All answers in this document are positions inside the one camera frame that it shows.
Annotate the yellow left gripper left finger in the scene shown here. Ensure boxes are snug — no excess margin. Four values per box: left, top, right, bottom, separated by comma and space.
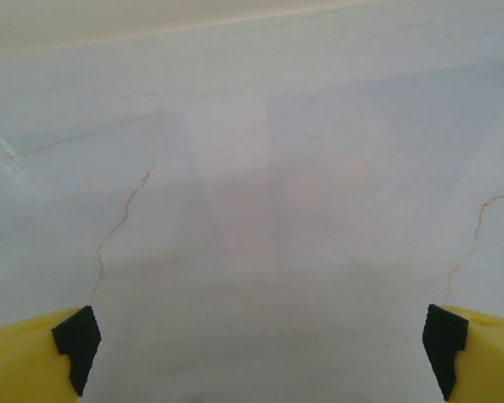
0, 305, 102, 403

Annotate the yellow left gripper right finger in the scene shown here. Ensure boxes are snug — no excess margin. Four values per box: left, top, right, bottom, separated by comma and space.
422, 303, 504, 403

